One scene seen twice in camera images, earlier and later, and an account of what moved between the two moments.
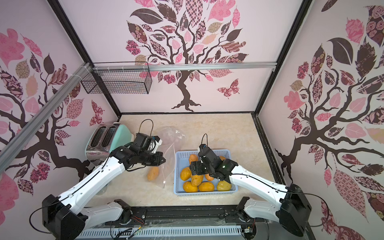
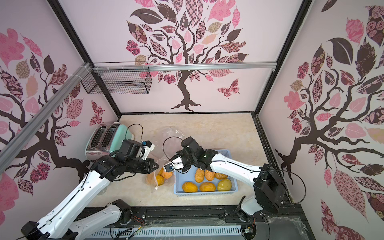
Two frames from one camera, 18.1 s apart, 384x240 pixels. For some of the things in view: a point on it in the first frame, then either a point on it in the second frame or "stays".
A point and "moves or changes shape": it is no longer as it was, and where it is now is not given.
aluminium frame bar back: x=180 y=67 stays
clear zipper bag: x=161 y=175 stays
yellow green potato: x=222 y=185 stays
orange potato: x=152 y=173 moves or changes shape
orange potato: x=193 y=158 moves or changes shape
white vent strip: x=168 y=233 stays
